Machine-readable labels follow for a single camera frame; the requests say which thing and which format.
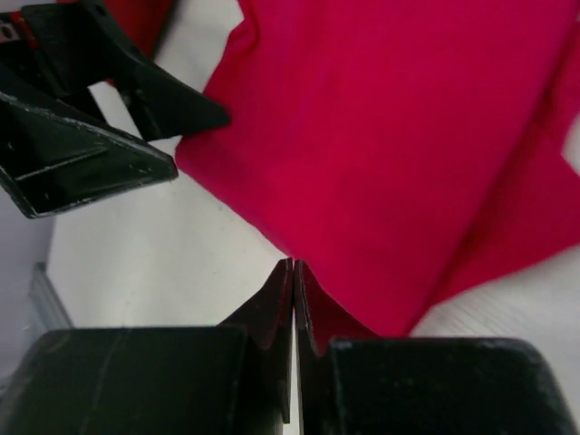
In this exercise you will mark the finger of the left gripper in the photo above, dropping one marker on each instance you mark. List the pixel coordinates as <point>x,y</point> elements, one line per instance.
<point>81,44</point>
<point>55,159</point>

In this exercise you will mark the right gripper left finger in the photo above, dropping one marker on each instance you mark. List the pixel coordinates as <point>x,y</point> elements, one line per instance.
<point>231,378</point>

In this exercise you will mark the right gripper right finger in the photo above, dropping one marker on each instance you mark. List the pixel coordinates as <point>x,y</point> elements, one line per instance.
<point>351,381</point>

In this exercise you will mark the crimson pink t shirt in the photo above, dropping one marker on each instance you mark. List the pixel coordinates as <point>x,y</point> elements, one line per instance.
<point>405,150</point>

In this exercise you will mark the folded dark red t shirt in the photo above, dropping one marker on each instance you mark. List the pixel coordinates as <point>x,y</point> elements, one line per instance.
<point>145,22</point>

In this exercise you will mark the aluminium mounting rail frame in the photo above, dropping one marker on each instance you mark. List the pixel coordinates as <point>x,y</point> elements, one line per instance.
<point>46,310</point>

